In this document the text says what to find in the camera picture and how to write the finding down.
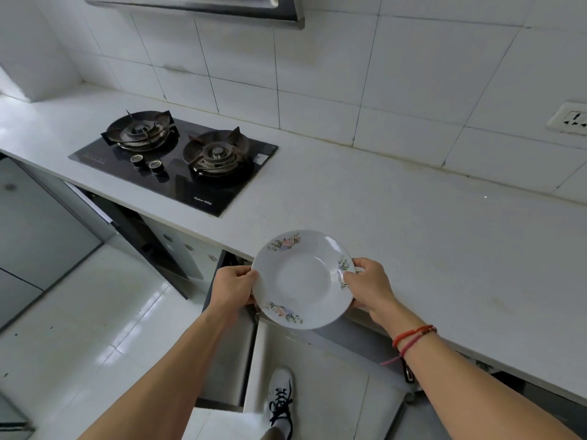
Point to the person's left hand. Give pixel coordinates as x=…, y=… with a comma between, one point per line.
x=231, y=288

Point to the person's right hand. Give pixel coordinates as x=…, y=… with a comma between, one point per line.
x=373, y=288

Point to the grey kitchen cabinet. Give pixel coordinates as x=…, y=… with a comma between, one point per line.
x=357, y=343

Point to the small pink flower plate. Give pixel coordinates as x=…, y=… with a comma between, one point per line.
x=302, y=279

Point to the grey cabinet door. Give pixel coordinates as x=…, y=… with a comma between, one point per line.
x=229, y=362
x=422, y=421

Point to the person's left forearm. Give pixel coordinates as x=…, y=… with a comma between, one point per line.
x=160, y=384

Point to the person's right forearm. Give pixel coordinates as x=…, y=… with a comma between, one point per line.
x=472, y=389

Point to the white stone countertop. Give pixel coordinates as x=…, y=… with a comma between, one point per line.
x=412, y=233

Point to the grey built-in appliance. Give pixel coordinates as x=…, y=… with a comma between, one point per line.
x=183, y=261

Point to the black glass gas stove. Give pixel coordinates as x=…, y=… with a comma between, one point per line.
x=183, y=187

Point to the white sneaker black laces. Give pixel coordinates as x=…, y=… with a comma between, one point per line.
x=280, y=389

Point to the black stove knob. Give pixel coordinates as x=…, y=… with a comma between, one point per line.
x=136, y=159
x=156, y=165

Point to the steel range hood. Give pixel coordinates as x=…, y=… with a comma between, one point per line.
x=206, y=6

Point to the white wall socket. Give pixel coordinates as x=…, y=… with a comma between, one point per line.
x=571, y=119

